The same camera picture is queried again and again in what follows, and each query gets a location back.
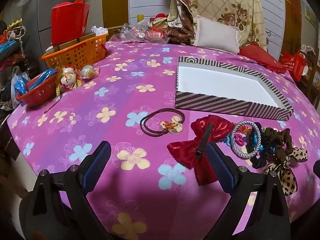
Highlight striped jewelry box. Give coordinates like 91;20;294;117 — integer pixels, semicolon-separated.
175;57;293;121

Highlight maroon hair tie with charm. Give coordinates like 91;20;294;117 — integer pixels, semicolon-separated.
139;107;186;138

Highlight red cushion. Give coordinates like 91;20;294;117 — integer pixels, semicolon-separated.
238;43;286;74

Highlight small red plastic basket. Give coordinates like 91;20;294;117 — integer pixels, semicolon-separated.
14;68;57;108

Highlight grey refrigerator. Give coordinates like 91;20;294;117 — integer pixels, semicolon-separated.
22;0;103;61

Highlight red gift bag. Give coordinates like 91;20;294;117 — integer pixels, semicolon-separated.
51;0;90;46

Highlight round ornament ball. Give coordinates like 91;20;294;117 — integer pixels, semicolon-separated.
80;64;99;80

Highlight white pillow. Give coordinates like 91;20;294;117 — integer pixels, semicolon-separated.
193;15;240;54

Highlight wooden chair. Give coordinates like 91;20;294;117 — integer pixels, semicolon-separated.
299;48;319;109

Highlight clear plastic bag pile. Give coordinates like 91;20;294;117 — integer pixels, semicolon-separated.
109;20;169;44

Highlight floral beige quilt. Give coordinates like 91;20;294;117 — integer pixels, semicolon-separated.
167;0;267;49

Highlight pink floral bedspread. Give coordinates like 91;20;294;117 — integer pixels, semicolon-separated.
8;42;319;239

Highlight red shopping bag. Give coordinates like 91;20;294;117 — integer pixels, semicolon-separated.
281;50;307;82

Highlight red bow hair clip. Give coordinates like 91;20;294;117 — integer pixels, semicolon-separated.
167;115;234;186

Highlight brown scrunchie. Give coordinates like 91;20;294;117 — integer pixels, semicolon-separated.
261;127;293;164

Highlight black scrunchie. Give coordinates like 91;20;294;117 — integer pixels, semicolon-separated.
246;122;274;169

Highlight silver white braided hair ring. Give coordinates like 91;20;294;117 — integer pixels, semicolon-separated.
230;120;262;159

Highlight santa plush toy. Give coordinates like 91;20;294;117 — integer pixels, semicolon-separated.
150;13;168;29

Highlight leopard print bow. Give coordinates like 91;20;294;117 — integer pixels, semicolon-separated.
264;147;308;196

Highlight orange plastic basket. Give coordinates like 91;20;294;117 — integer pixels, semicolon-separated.
39;34;108;69

